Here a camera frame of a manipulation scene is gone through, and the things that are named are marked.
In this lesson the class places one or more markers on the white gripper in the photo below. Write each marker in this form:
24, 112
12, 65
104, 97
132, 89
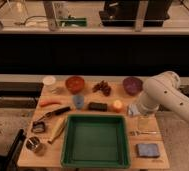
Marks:
133, 110

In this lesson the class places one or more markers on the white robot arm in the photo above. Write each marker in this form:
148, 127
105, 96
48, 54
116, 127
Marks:
161, 89

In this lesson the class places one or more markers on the orange apple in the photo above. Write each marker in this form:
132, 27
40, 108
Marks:
117, 106

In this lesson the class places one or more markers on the metal fork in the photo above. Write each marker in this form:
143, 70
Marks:
136, 133

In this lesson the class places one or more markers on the purple bowl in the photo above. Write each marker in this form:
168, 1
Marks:
132, 85

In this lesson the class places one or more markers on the dark grape bunch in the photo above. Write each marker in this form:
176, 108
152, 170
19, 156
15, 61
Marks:
102, 86

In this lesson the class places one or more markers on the black rectangular block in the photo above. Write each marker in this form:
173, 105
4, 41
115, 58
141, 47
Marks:
97, 106

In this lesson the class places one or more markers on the blue sponge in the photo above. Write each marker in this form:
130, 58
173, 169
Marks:
150, 150

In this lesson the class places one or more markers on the green plastic tray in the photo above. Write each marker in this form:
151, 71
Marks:
95, 141

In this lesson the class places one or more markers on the blue plastic cup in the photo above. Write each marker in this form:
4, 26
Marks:
78, 101

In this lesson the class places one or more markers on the orange red bowl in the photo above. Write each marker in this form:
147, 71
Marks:
75, 84

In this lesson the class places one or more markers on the orange carrot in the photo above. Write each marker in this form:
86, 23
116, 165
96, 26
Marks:
48, 102

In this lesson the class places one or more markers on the black binder clip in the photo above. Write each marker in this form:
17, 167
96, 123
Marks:
38, 127

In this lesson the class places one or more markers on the wooden table board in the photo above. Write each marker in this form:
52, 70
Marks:
51, 158

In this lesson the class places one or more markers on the black machine background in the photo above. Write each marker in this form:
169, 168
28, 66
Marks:
119, 13

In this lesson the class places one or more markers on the small metal cup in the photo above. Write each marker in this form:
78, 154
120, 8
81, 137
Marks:
33, 144

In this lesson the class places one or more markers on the green box background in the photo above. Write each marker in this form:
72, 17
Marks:
74, 22

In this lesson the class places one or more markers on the black stand left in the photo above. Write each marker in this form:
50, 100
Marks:
20, 137

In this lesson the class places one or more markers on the black handled knife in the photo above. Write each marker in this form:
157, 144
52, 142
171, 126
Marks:
55, 113

